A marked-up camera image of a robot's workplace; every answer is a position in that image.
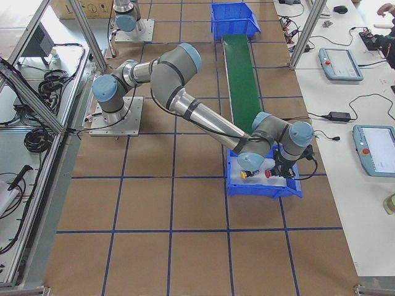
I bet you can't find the green conveyor belt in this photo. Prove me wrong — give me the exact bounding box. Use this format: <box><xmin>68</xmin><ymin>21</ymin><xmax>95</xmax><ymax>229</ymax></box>
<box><xmin>222</xmin><ymin>34</ymin><xmax>261</xmax><ymax>134</ymax></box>

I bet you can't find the blue source bin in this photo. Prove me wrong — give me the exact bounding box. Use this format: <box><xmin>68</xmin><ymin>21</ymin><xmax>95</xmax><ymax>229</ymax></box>
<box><xmin>210</xmin><ymin>2</ymin><xmax>262</xmax><ymax>41</ymax></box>

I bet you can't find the lower teach pendant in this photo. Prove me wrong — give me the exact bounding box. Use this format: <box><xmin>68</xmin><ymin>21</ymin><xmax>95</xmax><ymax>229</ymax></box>
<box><xmin>352</xmin><ymin>125</ymin><xmax>394</xmax><ymax>178</ymax></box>

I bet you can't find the blue destination bin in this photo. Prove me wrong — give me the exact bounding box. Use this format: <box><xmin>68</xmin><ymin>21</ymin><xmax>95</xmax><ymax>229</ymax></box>
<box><xmin>226</xmin><ymin>144</ymin><xmax>302</xmax><ymax>199</ymax></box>

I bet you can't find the person hand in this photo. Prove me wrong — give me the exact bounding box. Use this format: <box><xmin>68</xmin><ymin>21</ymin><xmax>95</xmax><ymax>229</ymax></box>
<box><xmin>376</xmin><ymin>3</ymin><xmax>395</xmax><ymax>17</ymax></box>

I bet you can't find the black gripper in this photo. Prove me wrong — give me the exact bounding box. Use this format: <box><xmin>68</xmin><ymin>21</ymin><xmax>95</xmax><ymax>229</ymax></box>
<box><xmin>273</xmin><ymin>149</ymin><xmax>301</xmax><ymax>178</ymax></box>

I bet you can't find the white destination foam pad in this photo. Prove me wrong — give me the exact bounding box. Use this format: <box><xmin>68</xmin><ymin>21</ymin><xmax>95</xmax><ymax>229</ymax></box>
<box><xmin>228</xmin><ymin>157</ymin><xmax>286</xmax><ymax>186</ymax></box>

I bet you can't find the black power brick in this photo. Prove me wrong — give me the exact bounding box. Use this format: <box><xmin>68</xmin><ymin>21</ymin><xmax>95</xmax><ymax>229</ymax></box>
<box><xmin>322</xmin><ymin>111</ymin><xmax>352</xmax><ymax>122</ymax></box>

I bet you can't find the black computer mouse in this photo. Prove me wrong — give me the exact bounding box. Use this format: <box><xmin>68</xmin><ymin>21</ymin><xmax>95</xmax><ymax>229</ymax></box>
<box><xmin>333</xmin><ymin>6</ymin><xmax>348</xmax><ymax>14</ymax></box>

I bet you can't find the upper teach pendant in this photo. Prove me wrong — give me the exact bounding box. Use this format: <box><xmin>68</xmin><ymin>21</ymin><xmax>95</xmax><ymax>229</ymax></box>
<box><xmin>318</xmin><ymin>48</ymin><xmax>364</xmax><ymax>81</ymax></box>

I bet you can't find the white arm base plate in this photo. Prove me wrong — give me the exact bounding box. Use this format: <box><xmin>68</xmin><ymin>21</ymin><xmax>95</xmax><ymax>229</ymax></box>
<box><xmin>115</xmin><ymin>19</ymin><xmax>155</xmax><ymax>43</ymax></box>
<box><xmin>89</xmin><ymin>96</ymin><xmax>144</xmax><ymax>136</ymax></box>

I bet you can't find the cardboard box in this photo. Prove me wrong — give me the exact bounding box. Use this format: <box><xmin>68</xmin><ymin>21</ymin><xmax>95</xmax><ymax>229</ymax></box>
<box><xmin>49</xmin><ymin>0</ymin><xmax>115</xmax><ymax>19</ymax></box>

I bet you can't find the teach pendant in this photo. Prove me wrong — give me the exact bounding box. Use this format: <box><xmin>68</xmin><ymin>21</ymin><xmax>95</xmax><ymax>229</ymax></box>
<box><xmin>352</xmin><ymin>125</ymin><xmax>394</xmax><ymax>178</ymax></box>
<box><xmin>318</xmin><ymin>48</ymin><xmax>364</xmax><ymax>81</ymax></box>

